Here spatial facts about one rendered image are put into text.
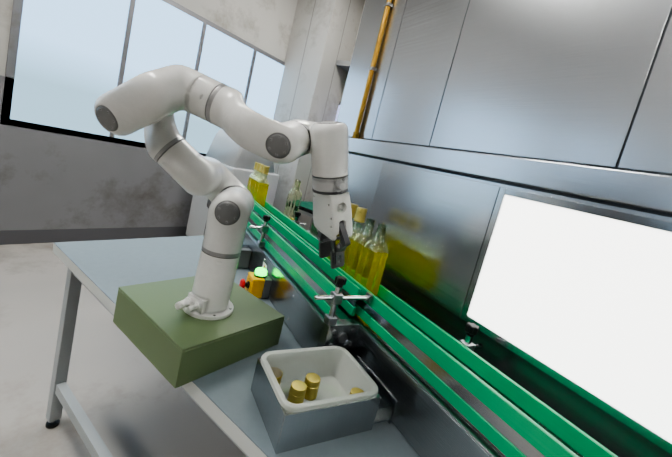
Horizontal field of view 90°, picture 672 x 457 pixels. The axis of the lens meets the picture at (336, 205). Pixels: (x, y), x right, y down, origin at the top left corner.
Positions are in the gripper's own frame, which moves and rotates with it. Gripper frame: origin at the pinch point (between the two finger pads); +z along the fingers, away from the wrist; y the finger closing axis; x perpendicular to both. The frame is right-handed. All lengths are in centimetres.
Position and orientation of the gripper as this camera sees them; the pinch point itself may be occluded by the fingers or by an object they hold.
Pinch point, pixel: (331, 254)
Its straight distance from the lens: 76.1
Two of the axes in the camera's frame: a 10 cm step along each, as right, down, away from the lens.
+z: 0.1, 9.5, 3.3
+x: -8.7, 1.6, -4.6
